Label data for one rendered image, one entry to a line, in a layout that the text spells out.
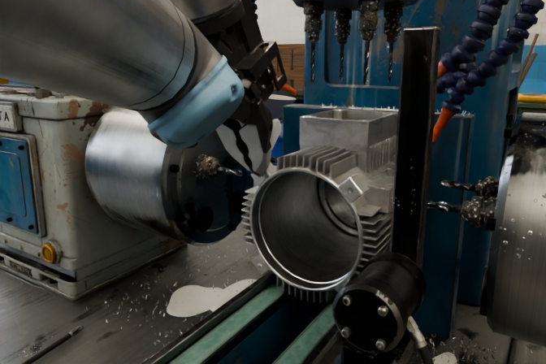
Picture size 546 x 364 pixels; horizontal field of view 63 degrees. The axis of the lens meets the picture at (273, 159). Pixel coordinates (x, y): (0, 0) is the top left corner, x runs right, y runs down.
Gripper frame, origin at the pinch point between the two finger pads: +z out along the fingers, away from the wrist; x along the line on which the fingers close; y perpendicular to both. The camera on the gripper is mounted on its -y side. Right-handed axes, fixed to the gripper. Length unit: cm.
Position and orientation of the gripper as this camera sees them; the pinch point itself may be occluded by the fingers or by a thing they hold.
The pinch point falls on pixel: (254, 171)
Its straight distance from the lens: 55.2
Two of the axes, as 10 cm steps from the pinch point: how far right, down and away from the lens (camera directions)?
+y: 4.6, -6.5, 6.1
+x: -8.5, -1.1, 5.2
